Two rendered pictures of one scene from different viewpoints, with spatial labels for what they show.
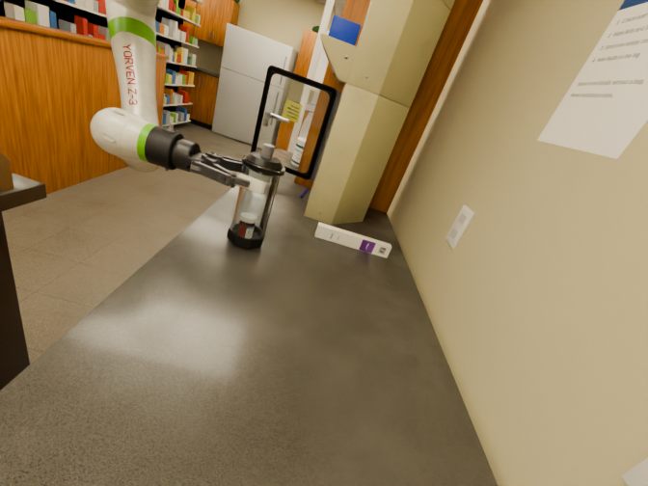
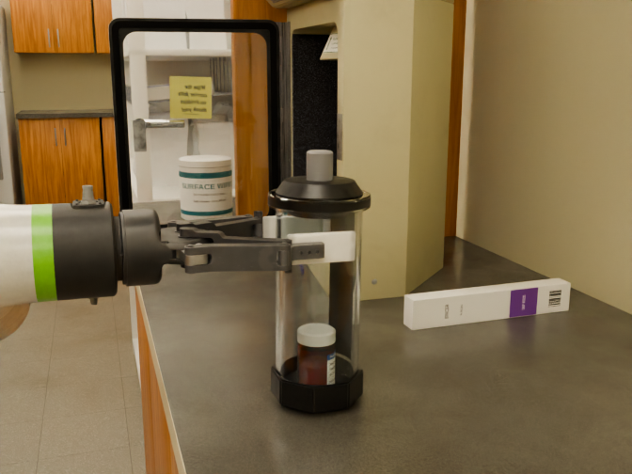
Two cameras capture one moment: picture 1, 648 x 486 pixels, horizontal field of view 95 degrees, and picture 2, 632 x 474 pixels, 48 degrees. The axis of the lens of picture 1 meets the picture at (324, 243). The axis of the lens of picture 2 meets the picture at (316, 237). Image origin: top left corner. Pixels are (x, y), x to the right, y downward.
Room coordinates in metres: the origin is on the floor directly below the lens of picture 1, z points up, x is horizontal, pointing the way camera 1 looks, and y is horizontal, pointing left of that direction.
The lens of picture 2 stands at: (0.00, 0.35, 1.30)
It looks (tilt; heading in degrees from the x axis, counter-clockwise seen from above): 13 degrees down; 349
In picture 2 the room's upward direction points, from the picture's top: straight up
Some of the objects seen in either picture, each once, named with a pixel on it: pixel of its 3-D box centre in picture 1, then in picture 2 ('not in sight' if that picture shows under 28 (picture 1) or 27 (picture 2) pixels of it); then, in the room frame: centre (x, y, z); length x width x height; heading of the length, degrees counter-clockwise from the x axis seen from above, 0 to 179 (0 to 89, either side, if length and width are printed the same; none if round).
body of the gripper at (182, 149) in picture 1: (198, 159); (165, 245); (0.70, 0.37, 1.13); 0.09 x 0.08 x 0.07; 98
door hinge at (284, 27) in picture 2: (325, 139); (285, 129); (1.35, 0.15, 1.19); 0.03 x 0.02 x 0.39; 7
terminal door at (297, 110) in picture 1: (290, 125); (198, 130); (1.36, 0.31, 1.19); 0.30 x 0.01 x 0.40; 89
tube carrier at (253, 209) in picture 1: (255, 201); (318, 291); (0.72, 0.21, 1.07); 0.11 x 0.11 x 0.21
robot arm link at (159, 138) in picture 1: (168, 147); (87, 245); (0.69, 0.44, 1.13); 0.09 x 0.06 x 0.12; 8
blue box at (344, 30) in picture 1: (342, 37); not in sight; (1.30, 0.19, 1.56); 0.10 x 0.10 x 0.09; 7
